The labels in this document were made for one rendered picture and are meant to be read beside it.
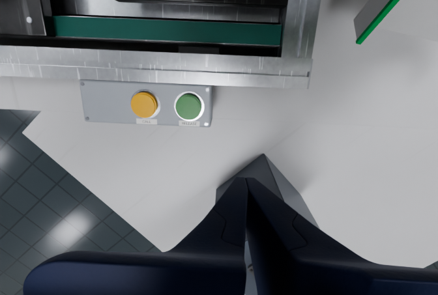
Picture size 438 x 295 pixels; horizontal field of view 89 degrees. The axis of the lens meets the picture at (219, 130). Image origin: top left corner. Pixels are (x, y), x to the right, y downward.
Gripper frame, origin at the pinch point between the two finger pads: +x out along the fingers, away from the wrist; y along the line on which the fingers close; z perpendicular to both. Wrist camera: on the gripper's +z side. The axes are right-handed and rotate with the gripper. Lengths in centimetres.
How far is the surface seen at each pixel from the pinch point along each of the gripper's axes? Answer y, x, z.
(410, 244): -47, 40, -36
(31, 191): 131, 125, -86
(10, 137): 136, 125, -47
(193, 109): 5.7, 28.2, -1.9
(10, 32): 32.2, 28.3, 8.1
